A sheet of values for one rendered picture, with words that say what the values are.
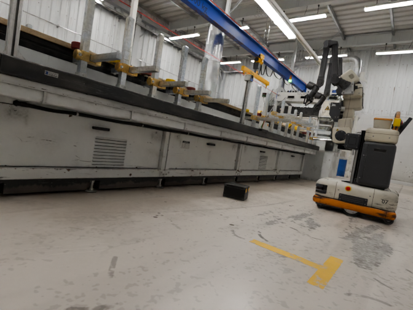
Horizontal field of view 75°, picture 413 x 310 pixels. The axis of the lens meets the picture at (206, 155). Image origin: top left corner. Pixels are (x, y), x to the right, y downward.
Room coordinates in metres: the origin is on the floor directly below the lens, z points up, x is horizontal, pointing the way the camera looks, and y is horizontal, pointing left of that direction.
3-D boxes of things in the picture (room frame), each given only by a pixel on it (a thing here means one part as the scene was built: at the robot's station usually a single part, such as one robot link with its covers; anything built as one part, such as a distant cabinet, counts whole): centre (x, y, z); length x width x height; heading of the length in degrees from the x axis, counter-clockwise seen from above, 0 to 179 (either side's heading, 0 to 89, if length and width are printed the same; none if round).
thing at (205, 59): (2.25, 0.13, 0.91); 0.04 x 0.04 x 0.48; 53
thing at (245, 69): (8.29, -1.13, 2.65); 1.71 x 0.09 x 0.32; 143
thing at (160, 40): (1.85, 0.43, 0.89); 0.04 x 0.04 x 0.48; 53
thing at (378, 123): (2.59, -1.62, 0.87); 0.23 x 0.15 x 0.11; 148
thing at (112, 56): (1.45, 0.67, 0.81); 0.43 x 0.03 x 0.04; 53
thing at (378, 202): (2.65, -1.52, 0.16); 0.67 x 0.64 x 0.25; 58
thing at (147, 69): (1.65, 0.52, 0.82); 0.43 x 0.03 x 0.04; 53
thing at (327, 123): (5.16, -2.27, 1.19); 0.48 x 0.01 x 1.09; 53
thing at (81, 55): (1.47, 0.72, 0.81); 0.14 x 0.06 x 0.05; 143
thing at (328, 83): (3.08, -1.24, 1.40); 0.11 x 0.06 x 0.43; 149
